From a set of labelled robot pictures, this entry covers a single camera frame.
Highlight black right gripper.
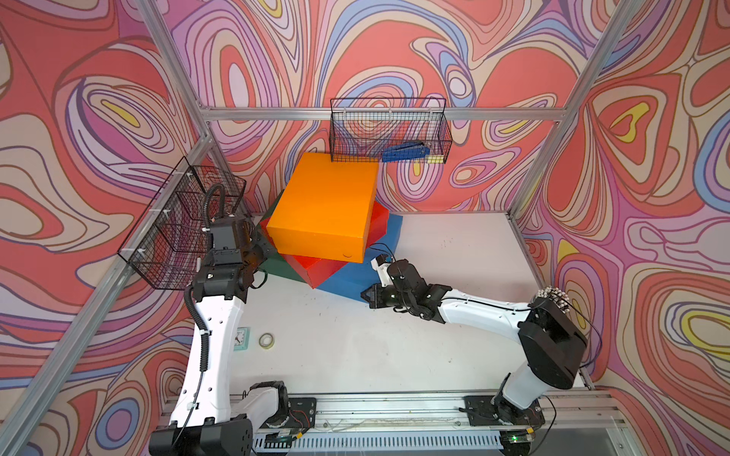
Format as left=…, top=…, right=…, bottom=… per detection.
left=360, top=282, right=414, bottom=309

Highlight green shoebox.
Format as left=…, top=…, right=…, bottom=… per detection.
left=259, top=192, right=304, bottom=282

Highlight blue shoebox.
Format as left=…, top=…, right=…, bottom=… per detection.
left=317, top=215, right=403, bottom=303

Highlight orange shoebox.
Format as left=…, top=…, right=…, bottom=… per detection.
left=267, top=153, right=378, bottom=263

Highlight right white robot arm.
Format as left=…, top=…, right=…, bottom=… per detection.
left=361, top=255, right=587, bottom=415

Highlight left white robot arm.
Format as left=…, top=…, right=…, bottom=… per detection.
left=148, top=216, right=290, bottom=455

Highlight mint green small clock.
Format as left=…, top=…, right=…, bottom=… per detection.
left=234, top=327, right=250, bottom=352

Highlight tape roll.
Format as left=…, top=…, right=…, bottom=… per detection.
left=259, top=332, right=276, bottom=350

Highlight yellow item in basket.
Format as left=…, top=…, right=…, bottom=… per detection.
left=426, top=155, right=445, bottom=165

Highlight blue tool in basket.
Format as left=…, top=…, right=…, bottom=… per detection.
left=381, top=142, right=431, bottom=163

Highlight metal cup of pens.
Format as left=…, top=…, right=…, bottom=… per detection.
left=536, top=286, right=572, bottom=314

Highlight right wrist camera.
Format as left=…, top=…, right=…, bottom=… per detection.
left=371, top=254, right=393, bottom=287

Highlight black wire basket left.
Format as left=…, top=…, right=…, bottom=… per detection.
left=118, top=158, right=246, bottom=291

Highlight black wire basket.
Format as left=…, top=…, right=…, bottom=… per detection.
left=329, top=95, right=452, bottom=163
left=118, top=158, right=246, bottom=291

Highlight aluminium front rail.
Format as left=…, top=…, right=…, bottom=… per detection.
left=248, top=389, right=643, bottom=455

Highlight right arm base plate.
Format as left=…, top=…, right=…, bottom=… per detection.
left=458, top=395, right=546, bottom=429

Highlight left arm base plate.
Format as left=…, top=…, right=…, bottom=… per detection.
left=260, top=396, right=317, bottom=429

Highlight black wire basket back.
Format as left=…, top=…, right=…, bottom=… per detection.
left=329, top=95, right=452, bottom=163

